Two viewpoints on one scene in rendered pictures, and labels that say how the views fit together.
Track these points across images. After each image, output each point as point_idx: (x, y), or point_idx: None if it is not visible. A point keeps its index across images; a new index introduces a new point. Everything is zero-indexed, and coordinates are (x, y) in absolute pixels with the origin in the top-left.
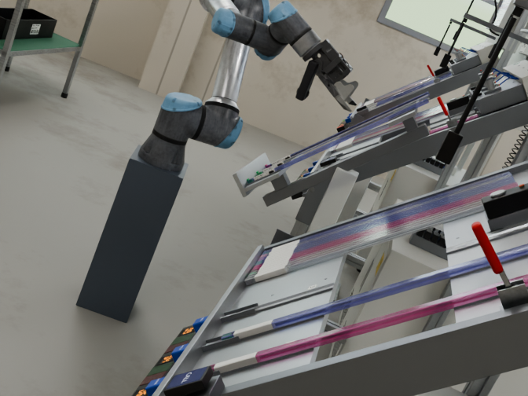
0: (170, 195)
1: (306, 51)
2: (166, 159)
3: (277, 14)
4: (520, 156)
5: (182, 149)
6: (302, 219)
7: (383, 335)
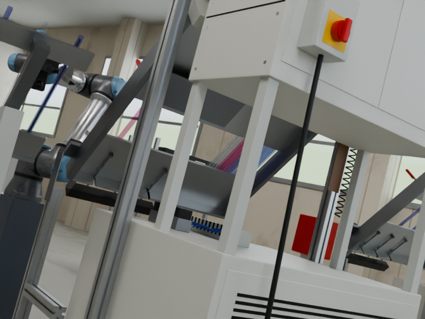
0: (6, 213)
1: None
2: (11, 187)
3: None
4: (154, 62)
5: (28, 182)
6: (47, 197)
7: (83, 306)
